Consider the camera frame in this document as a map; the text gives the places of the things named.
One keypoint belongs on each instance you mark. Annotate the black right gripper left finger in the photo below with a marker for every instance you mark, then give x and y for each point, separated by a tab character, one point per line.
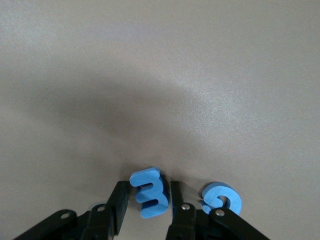
100	222

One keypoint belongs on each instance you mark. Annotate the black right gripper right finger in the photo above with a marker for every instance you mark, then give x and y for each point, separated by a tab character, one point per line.
190	225

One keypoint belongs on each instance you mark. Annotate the blue letter G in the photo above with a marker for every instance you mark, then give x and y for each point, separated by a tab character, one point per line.
232	197

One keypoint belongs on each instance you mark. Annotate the blue letter E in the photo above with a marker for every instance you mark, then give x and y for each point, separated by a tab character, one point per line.
150	180

